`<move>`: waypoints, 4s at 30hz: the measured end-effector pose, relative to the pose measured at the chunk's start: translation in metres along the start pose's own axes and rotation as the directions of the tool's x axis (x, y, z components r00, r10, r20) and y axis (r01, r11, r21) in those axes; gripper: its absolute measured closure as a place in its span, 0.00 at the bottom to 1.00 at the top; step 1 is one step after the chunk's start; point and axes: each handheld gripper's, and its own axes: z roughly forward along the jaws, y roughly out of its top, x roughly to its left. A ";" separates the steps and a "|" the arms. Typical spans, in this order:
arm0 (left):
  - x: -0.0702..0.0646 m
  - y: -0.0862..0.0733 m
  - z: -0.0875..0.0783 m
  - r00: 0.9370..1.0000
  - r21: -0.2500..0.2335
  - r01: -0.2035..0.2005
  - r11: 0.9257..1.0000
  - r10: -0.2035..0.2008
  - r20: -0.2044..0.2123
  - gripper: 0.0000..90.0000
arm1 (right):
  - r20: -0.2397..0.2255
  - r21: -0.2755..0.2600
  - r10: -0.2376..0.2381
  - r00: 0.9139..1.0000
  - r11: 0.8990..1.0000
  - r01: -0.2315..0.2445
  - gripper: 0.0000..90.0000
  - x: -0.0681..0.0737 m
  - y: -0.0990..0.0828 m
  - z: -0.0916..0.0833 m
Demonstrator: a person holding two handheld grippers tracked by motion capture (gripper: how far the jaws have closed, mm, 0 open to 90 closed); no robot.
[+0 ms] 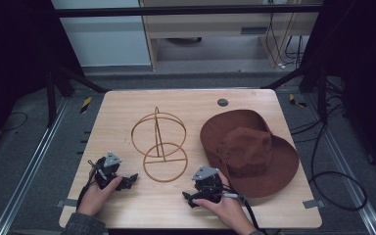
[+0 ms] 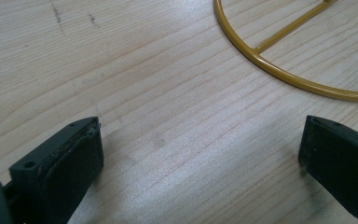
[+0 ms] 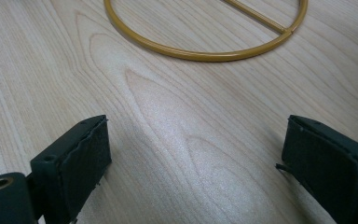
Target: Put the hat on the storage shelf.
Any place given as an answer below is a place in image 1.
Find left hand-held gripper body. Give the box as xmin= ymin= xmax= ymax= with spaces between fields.
xmin=94 ymin=151 xmax=122 ymax=191

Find hanging desk cables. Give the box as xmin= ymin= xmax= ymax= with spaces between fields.
xmin=264 ymin=12 xmax=306 ymax=71

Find grey table bracket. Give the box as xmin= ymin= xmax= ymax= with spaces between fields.
xmin=302 ymin=199 xmax=326 ymax=211
xmin=55 ymin=198 xmax=79 ymax=209

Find white cabinet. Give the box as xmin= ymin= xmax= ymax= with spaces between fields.
xmin=50 ymin=0 xmax=153 ymax=69

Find person's left hand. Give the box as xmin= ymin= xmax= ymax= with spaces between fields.
xmin=76 ymin=175 xmax=124 ymax=217

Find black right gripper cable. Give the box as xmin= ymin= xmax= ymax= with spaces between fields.
xmin=220 ymin=191 xmax=270 ymax=235

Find black metal stand legs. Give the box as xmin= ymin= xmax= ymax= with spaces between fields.
xmin=44 ymin=63 xmax=111 ymax=129
xmin=261 ymin=60 xmax=330 ymax=123

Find black looped floor cable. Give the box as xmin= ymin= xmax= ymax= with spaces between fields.
xmin=289 ymin=76 xmax=369 ymax=212

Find black horizontal frame bar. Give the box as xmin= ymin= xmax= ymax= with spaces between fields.
xmin=52 ymin=4 xmax=325 ymax=19

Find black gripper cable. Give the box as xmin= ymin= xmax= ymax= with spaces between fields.
xmin=75 ymin=159 xmax=107 ymax=211
xmin=220 ymin=191 xmax=270 ymax=235

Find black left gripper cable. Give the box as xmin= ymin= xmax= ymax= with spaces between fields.
xmin=75 ymin=159 xmax=107 ymax=211

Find aluminium floor rail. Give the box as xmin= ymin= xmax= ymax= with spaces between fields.
xmin=303 ymin=93 xmax=376 ymax=235
xmin=0 ymin=97 xmax=71 ymax=235

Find dark curtain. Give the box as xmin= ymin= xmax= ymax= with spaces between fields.
xmin=0 ymin=0 xmax=86 ymax=155
xmin=302 ymin=0 xmax=376 ymax=184

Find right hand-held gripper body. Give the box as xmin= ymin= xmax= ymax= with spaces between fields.
xmin=191 ymin=164 xmax=225 ymax=204

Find yellow black striped tape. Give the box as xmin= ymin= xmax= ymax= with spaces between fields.
xmin=79 ymin=96 xmax=93 ymax=115
xmin=288 ymin=93 xmax=307 ymax=109

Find gold wire hat stand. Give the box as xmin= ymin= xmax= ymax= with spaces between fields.
xmin=130 ymin=106 xmax=189 ymax=183

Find thin black floor cable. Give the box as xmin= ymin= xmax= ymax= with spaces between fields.
xmin=0 ymin=111 xmax=29 ymax=134

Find brown wide-brim hat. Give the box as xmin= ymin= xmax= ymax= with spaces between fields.
xmin=199 ymin=109 xmax=301 ymax=199

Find person's right hand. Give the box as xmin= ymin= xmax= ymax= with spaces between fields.
xmin=193 ymin=171 xmax=258 ymax=235

